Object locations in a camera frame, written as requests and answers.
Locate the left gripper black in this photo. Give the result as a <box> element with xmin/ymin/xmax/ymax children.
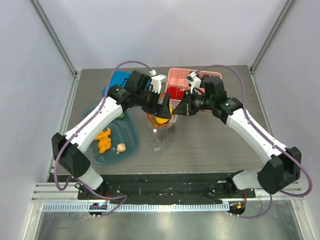
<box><xmin>136</xmin><ymin>87</ymin><xmax>172</xmax><ymax>119</ymax></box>

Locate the yellow lemon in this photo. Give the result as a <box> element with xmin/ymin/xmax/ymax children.
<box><xmin>153</xmin><ymin>116</ymin><xmax>171</xmax><ymax>126</ymax></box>

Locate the clear zip bag orange zipper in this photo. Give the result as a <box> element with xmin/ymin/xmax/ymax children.
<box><xmin>146</xmin><ymin>100</ymin><xmax>178</xmax><ymax>152</ymax></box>

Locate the garlic bulb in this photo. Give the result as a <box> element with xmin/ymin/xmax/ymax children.
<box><xmin>116</xmin><ymin>142</ymin><xmax>127</xmax><ymax>154</ymax></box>

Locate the orange ginger-like food piece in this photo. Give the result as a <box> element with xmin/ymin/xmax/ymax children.
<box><xmin>94</xmin><ymin>128</ymin><xmax>112</xmax><ymax>154</ymax></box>

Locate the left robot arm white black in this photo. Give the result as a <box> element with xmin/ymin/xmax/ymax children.
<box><xmin>51</xmin><ymin>70</ymin><xmax>172</xmax><ymax>200</ymax></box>

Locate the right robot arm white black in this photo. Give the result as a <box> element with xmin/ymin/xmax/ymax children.
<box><xmin>172</xmin><ymin>73</ymin><xmax>302</xmax><ymax>198</ymax></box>

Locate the teal plastic food tray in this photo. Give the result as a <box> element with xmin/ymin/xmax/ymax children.
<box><xmin>87</xmin><ymin>110</ymin><xmax>141</xmax><ymax>166</ymax></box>

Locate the red rolled sock right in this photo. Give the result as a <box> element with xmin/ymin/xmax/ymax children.
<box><xmin>176</xmin><ymin>88</ymin><xmax>185</xmax><ymax>101</ymax></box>

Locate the pink compartment organizer box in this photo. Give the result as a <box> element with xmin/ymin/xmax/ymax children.
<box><xmin>165</xmin><ymin>67</ymin><xmax>222</xmax><ymax>108</ymax></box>

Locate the black rolled sock middle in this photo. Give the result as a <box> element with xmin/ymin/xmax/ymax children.
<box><xmin>202</xmin><ymin>73</ymin><xmax>210</xmax><ymax>80</ymax></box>

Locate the blue folded cloth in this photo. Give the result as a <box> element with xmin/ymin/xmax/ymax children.
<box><xmin>102</xmin><ymin>70</ymin><xmax>131</xmax><ymax>96</ymax></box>

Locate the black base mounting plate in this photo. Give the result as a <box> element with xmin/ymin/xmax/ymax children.
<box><xmin>77</xmin><ymin>171</ymin><xmax>257</xmax><ymax>205</ymax></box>

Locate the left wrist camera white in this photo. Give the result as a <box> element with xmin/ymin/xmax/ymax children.
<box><xmin>148</xmin><ymin>69</ymin><xmax>168</xmax><ymax>94</ymax></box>

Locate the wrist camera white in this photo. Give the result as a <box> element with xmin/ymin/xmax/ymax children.
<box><xmin>148</xmin><ymin>69</ymin><xmax>168</xmax><ymax>94</ymax></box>
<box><xmin>186</xmin><ymin>71</ymin><xmax>201</xmax><ymax>93</ymax></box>

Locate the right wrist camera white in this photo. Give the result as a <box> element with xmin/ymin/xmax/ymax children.
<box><xmin>186</xmin><ymin>71</ymin><xmax>201</xmax><ymax>93</ymax></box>

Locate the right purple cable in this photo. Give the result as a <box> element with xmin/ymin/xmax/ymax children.
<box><xmin>194</xmin><ymin>64</ymin><xmax>314</xmax><ymax>219</ymax></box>

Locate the purple cable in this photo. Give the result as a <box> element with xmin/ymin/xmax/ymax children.
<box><xmin>194</xmin><ymin>64</ymin><xmax>314</xmax><ymax>219</ymax></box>
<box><xmin>53</xmin><ymin>60</ymin><xmax>154</xmax><ymax>214</ymax></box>

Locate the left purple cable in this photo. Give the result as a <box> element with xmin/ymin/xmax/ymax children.
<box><xmin>53</xmin><ymin>60</ymin><xmax>154</xmax><ymax>214</ymax></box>

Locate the slotted cable duct rail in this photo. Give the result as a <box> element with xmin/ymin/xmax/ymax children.
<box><xmin>42</xmin><ymin>202</ymin><xmax>230</xmax><ymax>213</ymax></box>

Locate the right aluminium frame post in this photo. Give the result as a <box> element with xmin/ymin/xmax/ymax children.
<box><xmin>249</xmin><ymin>0</ymin><xmax>297</xmax><ymax>74</ymax></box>

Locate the aluminium frame post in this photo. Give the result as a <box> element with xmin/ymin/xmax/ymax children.
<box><xmin>29</xmin><ymin>0</ymin><xmax>77</xmax><ymax>78</ymax></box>
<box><xmin>249</xmin><ymin>0</ymin><xmax>297</xmax><ymax>74</ymax></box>

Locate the left aluminium frame post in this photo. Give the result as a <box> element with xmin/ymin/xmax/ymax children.
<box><xmin>29</xmin><ymin>0</ymin><xmax>77</xmax><ymax>78</ymax></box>

